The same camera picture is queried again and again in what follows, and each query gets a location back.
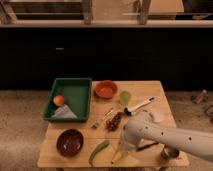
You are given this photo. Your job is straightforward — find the yellow banana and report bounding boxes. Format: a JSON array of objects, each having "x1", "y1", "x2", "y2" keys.
[{"x1": 111, "y1": 150, "x2": 128, "y2": 164}]

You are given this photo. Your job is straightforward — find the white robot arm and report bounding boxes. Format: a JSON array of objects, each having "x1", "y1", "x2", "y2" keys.
[{"x1": 120, "y1": 114, "x2": 213, "y2": 163}]

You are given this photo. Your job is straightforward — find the red orange bowl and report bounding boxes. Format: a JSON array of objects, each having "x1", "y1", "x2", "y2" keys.
[{"x1": 94, "y1": 80, "x2": 118, "y2": 99}]

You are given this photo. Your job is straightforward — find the dark maroon bowl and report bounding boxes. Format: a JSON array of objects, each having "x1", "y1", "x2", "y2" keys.
[{"x1": 56, "y1": 129, "x2": 84, "y2": 157}]

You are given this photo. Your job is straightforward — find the bunch of dark grapes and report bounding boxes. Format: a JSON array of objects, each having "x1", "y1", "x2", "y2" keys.
[{"x1": 106, "y1": 112, "x2": 123, "y2": 131}]

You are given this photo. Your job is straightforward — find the green chili pepper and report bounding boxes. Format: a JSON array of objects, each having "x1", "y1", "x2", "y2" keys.
[{"x1": 88, "y1": 140, "x2": 110, "y2": 167}]

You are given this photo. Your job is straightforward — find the wooden table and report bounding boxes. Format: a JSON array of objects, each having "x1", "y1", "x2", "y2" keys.
[{"x1": 37, "y1": 81, "x2": 189, "y2": 169}]

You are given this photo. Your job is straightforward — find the white paper cup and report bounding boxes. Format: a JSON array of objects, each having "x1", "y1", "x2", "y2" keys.
[{"x1": 149, "y1": 110, "x2": 164, "y2": 123}]

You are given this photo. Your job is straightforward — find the metal fork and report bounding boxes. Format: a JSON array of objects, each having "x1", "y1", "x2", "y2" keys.
[{"x1": 91, "y1": 108, "x2": 114, "y2": 129}]

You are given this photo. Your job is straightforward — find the metal cup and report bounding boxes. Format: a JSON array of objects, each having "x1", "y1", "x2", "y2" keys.
[{"x1": 161, "y1": 147, "x2": 180, "y2": 160}]

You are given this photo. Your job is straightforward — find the grey folded cloth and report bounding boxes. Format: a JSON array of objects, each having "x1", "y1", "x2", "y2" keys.
[{"x1": 53, "y1": 105, "x2": 76, "y2": 118}]

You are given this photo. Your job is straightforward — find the green plastic bin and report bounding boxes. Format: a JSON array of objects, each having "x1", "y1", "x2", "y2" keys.
[{"x1": 43, "y1": 78, "x2": 92, "y2": 122}]

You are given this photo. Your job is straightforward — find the red apple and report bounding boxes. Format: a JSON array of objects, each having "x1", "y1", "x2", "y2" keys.
[{"x1": 53, "y1": 95, "x2": 65, "y2": 107}]

